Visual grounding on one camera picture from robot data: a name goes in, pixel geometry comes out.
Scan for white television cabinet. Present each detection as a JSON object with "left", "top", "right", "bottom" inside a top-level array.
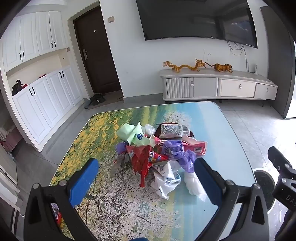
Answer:
[{"left": 159, "top": 69, "right": 278, "bottom": 107}]

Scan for dark brown door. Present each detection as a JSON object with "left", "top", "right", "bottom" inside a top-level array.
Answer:
[{"left": 73, "top": 5, "right": 122, "bottom": 94}]

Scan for white crumpled tissue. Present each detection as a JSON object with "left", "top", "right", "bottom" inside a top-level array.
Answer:
[{"left": 184, "top": 171, "right": 207, "bottom": 202}]

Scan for tall grey cabinet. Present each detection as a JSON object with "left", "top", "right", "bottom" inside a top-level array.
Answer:
[{"left": 260, "top": 6, "right": 294, "bottom": 120}]

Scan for black shoes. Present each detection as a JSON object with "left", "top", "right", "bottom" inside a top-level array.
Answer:
[{"left": 90, "top": 93, "right": 106, "bottom": 106}]

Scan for green paper bag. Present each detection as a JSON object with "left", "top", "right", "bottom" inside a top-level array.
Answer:
[{"left": 116, "top": 122, "right": 151, "bottom": 146}]

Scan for dark red white-label packet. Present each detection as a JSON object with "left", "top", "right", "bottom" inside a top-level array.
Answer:
[{"left": 154, "top": 122, "right": 195, "bottom": 139}]

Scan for white plastic bag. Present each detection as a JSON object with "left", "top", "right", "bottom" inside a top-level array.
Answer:
[{"left": 151, "top": 161, "right": 183, "bottom": 200}]

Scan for purple foil wrapper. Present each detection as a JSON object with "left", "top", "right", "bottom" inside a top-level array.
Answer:
[{"left": 116, "top": 142, "right": 130, "bottom": 163}]

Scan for orange tiger figurine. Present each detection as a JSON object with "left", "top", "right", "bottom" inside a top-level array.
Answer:
[{"left": 213, "top": 63, "right": 233, "bottom": 73}]

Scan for landscape printed table cover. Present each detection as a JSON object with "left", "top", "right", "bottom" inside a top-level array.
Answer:
[{"left": 50, "top": 101, "right": 257, "bottom": 241}]

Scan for red snack bag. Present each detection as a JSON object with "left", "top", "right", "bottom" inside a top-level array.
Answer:
[{"left": 126, "top": 145, "right": 171, "bottom": 188}]

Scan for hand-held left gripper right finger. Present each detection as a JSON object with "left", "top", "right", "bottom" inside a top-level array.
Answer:
[{"left": 194, "top": 158, "right": 275, "bottom": 241}]

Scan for black wall television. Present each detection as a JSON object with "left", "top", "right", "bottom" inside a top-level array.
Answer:
[{"left": 135, "top": 0, "right": 258, "bottom": 49}]

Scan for orange dragon figurine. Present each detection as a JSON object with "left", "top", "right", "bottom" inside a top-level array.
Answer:
[{"left": 162, "top": 59, "right": 212, "bottom": 73}]

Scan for purple plastic bag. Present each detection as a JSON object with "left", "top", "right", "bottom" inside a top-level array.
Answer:
[{"left": 162, "top": 139, "right": 197, "bottom": 173}]

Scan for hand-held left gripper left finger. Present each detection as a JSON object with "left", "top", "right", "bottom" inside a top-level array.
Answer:
[{"left": 24, "top": 158, "right": 100, "bottom": 241}]

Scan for white wall cabinet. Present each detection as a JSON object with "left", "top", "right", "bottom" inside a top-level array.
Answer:
[{"left": 0, "top": 10, "right": 85, "bottom": 152}]

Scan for round white trash bin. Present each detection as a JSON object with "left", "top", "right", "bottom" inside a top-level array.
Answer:
[{"left": 253, "top": 169, "right": 276, "bottom": 214}]

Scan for pink red barcode packet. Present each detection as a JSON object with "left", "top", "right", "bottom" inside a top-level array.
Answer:
[{"left": 183, "top": 136, "right": 207, "bottom": 157}]

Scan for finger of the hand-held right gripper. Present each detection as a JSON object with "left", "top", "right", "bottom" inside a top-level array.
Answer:
[{"left": 268, "top": 146, "right": 296, "bottom": 209}]

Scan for black bag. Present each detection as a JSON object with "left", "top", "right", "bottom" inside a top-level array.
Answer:
[{"left": 11, "top": 79, "right": 23, "bottom": 96}]

